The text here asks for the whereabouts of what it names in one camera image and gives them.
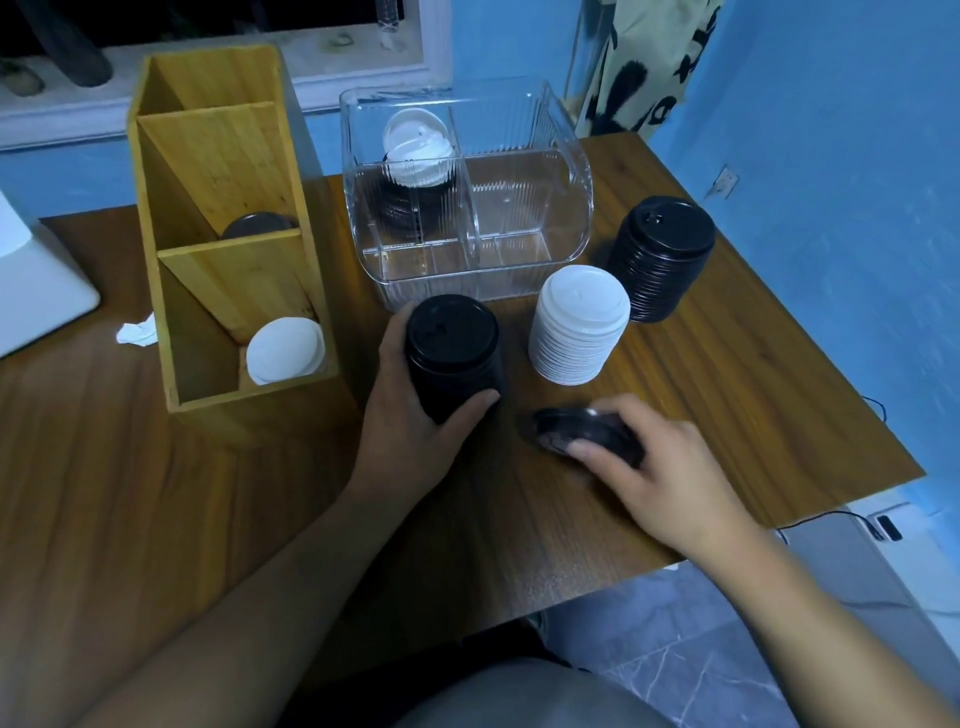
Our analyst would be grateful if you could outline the person's left hand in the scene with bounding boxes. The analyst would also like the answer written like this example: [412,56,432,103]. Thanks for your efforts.
[348,299,502,511]

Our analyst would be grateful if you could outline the cream tote bag black print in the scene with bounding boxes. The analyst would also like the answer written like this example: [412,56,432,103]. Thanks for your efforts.
[573,0,725,140]

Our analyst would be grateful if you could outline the grey shirt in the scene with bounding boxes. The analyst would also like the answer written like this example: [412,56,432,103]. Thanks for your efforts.
[393,659,676,728]

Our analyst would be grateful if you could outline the clear plastic container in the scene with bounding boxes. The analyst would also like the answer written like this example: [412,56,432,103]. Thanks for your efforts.
[338,78,595,313]

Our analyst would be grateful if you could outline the white domed cup lid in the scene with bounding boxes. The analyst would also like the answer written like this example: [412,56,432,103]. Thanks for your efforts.
[527,263,633,388]

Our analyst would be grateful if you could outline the person's left forearm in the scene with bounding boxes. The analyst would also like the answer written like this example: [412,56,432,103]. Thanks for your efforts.
[74,479,406,728]

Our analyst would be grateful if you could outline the wooden three-compartment organizer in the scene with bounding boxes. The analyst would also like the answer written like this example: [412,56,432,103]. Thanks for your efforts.
[127,44,339,414]

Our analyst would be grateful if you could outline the person's right forearm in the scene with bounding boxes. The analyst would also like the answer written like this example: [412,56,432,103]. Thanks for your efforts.
[689,517,960,728]

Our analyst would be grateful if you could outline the person's right hand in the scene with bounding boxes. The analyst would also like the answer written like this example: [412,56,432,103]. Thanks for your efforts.
[566,395,751,560]

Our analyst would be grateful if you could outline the white foam box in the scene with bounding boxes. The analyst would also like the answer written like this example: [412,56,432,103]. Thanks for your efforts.
[0,191,101,360]

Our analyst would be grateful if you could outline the small potted plant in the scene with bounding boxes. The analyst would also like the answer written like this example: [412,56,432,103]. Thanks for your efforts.
[0,58,46,97]

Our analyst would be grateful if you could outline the pile of black and white cup lids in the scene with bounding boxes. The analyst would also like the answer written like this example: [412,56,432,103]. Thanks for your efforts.
[374,107,459,241]

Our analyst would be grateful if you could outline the white window frame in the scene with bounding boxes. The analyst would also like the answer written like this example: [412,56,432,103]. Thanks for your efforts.
[0,0,454,151]

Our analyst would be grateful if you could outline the crumpled white tissue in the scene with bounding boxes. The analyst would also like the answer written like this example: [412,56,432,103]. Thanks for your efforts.
[116,312,159,348]

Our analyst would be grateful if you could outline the short stack of black lids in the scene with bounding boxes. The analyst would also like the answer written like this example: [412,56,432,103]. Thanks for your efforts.
[605,194,718,301]

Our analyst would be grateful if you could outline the dark glass vase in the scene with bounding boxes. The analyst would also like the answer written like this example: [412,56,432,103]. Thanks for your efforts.
[14,0,114,88]

